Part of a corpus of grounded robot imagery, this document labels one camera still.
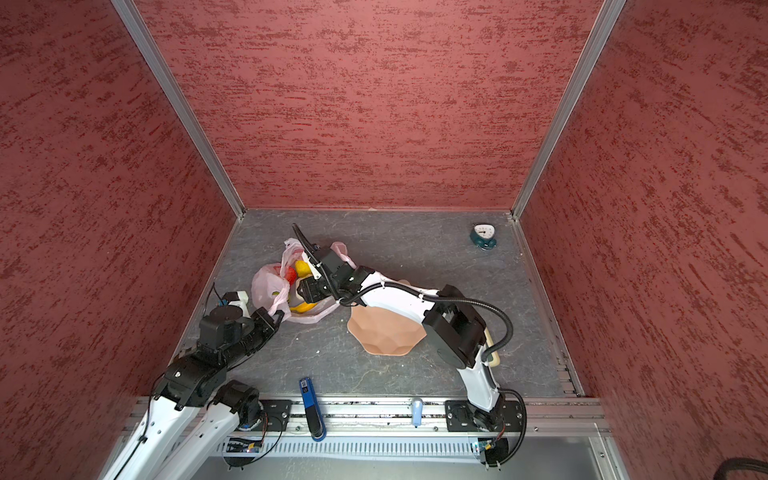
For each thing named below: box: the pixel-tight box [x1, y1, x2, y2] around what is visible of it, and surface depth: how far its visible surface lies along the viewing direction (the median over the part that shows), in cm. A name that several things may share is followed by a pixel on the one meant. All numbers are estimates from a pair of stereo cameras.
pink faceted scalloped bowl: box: [347, 305, 427, 356], surface depth 89 cm
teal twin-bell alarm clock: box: [470, 223, 497, 250], surface depth 112 cm
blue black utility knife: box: [299, 377, 327, 443], surface depth 76 cm
